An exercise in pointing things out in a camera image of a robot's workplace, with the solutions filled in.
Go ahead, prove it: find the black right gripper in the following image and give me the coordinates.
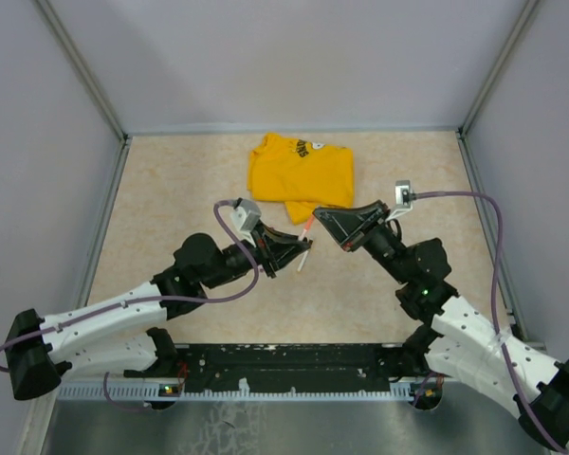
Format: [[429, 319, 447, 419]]
[[313, 200, 412, 284]]

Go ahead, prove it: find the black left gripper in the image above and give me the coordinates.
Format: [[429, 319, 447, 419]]
[[204, 220, 311, 290]]

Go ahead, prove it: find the thin white yellow-end pen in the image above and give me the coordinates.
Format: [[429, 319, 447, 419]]
[[297, 250, 309, 273]]

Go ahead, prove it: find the orange pink highlighter pen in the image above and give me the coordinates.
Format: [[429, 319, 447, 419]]
[[299, 215, 314, 241]]

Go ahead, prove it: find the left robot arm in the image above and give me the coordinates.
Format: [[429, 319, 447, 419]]
[[5, 223, 312, 401]]

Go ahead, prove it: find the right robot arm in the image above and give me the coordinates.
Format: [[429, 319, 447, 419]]
[[314, 201, 569, 453]]

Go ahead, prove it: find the yellow folded t-shirt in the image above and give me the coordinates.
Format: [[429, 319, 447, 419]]
[[247, 133, 355, 225]]

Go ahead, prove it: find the aluminium frame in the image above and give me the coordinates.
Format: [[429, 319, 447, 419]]
[[13, 0, 569, 455]]

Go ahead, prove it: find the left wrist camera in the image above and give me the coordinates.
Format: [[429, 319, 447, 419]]
[[230, 198, 262, 240]]

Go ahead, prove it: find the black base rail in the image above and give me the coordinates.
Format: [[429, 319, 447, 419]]
[[59, 344, 444, 410]]

